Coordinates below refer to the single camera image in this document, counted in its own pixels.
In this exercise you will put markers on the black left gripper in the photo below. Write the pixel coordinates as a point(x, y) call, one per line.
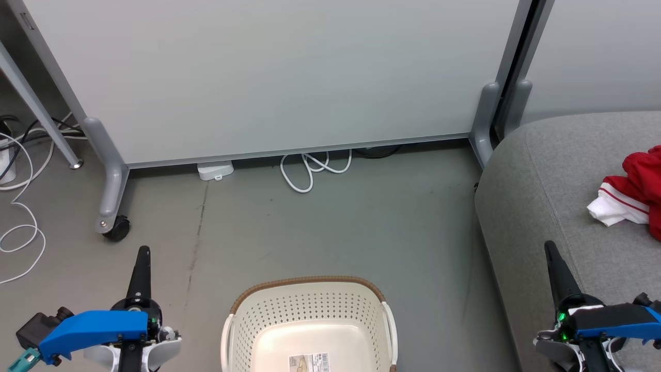
point(155, 320)

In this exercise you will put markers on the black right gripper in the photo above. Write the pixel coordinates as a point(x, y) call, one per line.
point(565, 315)

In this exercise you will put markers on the red shirt with white cuff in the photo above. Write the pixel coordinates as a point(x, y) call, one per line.
point(640, 196)

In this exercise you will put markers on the cream perforated laundry basket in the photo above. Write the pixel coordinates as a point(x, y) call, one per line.
point(310, 320)

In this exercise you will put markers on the black caster wheel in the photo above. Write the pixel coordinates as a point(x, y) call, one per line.
point(117, 228)

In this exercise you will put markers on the grey fabric sofa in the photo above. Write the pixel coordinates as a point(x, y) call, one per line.
point(542, 206)

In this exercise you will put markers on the grey partition leg with caster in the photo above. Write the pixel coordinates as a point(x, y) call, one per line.
point(111, 175)

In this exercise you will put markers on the white power adapter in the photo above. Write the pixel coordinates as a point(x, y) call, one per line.
point(215, 170)

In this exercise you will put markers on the barcode sticker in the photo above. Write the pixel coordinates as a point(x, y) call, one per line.
point(309, 362)

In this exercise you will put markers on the grey metal table leg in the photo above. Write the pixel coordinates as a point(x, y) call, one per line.
point(41, 113)

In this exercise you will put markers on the narrow white partition panel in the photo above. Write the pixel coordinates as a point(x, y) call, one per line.
point(599, 51)

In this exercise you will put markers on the wide white partition panel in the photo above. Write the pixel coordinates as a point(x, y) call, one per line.
point(284, 67)

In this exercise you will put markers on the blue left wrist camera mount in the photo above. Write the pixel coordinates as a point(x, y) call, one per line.
point(93, 328)

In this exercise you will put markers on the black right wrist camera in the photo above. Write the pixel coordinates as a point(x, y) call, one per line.
point(648, 300)

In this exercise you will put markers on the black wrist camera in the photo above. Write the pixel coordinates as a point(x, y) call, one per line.
point(36, 328)
point(648, 300)

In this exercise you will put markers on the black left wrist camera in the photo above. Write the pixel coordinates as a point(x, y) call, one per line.
point(36, 328)

